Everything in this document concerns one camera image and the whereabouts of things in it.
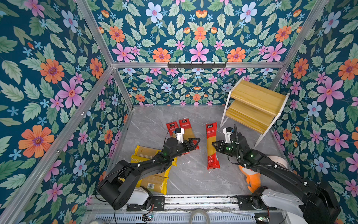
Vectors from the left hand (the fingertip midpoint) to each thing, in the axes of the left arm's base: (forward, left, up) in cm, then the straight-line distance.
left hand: (199, 139), depth 78 cm
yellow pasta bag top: (+2, +36, -18) cm, 40 cm away
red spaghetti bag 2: (+23, +18, -18) cm, 34 cm away
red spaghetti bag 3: (-12, -6, -5) cm, 14 cm away
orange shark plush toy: (-19, -29, -14) cm, 38 cm away
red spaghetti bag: (+15, +5, -18) cm, 24 cm away
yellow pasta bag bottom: (-17, +25, -16) cm, 34 cm away
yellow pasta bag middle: (-6, +15, -17) cm, 24 cm away
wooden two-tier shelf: (+12, -32, +13) cm, 36 cm away
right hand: (-2, -7, -2) cm, 7 cm away
